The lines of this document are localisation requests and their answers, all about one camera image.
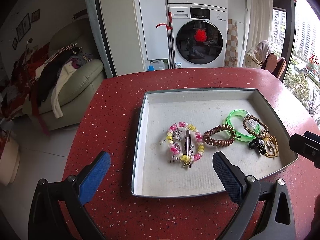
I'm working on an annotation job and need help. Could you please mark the brown round chair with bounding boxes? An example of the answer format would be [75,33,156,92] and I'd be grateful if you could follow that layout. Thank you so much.
[272,57,287,79]
[261,53,278,73]

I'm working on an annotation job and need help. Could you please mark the checkered beige cloth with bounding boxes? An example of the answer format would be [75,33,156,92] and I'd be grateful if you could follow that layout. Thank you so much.
[225,19,238,67]

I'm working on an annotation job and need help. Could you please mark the brown braided bracelet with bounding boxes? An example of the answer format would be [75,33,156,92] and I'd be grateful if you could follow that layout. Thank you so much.
[242,114,270,140]

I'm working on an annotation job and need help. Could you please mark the grey jewelry tray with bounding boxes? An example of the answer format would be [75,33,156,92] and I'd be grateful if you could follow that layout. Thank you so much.
[131,88,298,198]

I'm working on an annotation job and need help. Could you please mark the silver star hair clip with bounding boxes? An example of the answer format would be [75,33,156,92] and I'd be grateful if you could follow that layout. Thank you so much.
[182,129,193,168]

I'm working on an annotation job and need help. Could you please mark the pink yellow spiral bracelet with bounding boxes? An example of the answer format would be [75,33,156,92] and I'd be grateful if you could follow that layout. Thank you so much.
[166,121,206,163]

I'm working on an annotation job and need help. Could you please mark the white hooded garment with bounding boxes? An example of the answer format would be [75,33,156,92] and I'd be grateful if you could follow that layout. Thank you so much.
[245,40,271,69]

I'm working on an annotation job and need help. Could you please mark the green translucent bangle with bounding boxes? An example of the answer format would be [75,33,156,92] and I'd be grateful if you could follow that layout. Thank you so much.
[225,109,254,142]

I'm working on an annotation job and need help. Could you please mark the pile of clothes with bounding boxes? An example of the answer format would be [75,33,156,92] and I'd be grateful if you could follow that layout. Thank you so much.
[1,43,96,133]

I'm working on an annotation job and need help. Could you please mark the red handled mop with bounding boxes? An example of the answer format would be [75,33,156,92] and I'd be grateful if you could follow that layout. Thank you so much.
[156,12,175,69]

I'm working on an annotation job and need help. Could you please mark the white washing machine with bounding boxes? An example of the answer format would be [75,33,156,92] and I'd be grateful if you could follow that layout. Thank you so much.
[169,3,228,68]

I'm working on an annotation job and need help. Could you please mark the brown spiral hair tie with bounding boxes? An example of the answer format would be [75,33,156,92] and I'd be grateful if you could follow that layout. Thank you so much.
[202,124,237,148]

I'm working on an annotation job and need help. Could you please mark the framed wall pictures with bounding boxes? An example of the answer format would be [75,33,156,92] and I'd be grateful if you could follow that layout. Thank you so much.
[12,9,40,50]

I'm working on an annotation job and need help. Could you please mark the silver heart hair clip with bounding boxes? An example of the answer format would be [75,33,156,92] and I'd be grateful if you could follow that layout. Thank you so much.
[170,129,182,162]

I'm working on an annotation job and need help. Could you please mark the blue capped detergent bottle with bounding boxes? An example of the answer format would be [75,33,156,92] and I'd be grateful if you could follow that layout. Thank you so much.
[148,65,155,71]

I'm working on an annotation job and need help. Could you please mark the black claw hair clip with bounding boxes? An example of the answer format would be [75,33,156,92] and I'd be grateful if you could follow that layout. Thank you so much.
[248,138,266,155]

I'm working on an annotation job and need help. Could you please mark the green leather sofa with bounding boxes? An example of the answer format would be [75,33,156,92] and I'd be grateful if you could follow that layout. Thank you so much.
[22,18,105,132]

